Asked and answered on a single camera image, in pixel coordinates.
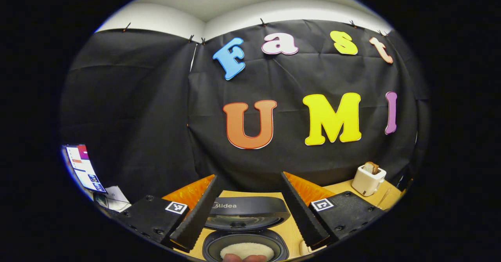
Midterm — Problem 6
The white side table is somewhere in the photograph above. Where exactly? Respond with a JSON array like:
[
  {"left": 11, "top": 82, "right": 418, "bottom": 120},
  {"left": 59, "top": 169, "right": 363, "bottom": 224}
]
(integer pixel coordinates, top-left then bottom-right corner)
[{"left": 94, "top": 185, "right": 132, "bottom": 214}]

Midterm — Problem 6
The black backdrop cloth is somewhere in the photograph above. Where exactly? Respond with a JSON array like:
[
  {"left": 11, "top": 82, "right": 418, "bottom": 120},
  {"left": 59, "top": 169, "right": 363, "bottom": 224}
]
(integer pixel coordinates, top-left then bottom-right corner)
[{"left": 61, "top": 19, "right": 429, "bottom": 204}]

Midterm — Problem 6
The computer monitor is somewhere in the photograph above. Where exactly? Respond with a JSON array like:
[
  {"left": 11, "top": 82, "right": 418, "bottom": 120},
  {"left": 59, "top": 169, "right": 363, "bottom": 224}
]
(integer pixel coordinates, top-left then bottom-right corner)
[{"left": 62, "top": 144, "right": 107, "bottom": 194}]

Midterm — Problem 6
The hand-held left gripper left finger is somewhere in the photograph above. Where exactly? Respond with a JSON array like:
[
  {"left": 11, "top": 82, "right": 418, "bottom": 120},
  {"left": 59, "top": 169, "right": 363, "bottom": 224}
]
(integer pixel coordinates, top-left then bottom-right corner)
[{"left": 117, "top": 175, "right": 223, "bottom": 253}]

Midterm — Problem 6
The white toaster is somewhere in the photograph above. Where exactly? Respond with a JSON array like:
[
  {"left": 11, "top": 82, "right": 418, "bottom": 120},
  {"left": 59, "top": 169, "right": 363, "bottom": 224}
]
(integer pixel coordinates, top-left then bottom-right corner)
[{"left": 351, "top": 165, "right": 387, "bottom": 197}]

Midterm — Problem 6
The wooden spoon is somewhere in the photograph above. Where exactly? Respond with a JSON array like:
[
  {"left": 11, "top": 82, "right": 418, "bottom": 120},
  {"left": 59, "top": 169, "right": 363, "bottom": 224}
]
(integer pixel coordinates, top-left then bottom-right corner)
[{"left": 376, "top": 187, "right": 392, "bottom": 210}]

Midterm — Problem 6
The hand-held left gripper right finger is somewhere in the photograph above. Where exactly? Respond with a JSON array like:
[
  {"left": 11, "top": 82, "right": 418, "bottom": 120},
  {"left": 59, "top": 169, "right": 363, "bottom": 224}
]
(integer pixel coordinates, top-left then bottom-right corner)
[{"left": 281, "top": 171, "right": 386, "bottom": 251}]

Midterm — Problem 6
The white rice heap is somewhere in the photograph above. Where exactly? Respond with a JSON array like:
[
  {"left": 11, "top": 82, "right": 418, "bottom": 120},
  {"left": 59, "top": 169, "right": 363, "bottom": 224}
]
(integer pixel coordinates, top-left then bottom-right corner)
[{"left": 220, "top": 242, "right": 276, "bottom": 261}]

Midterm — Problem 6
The black silver rice cooker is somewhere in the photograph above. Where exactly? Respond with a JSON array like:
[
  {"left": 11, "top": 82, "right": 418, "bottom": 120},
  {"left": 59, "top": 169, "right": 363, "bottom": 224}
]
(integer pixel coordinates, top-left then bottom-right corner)
[{"left": 202, "top": 197, "right": 291, "bottom": 262}]

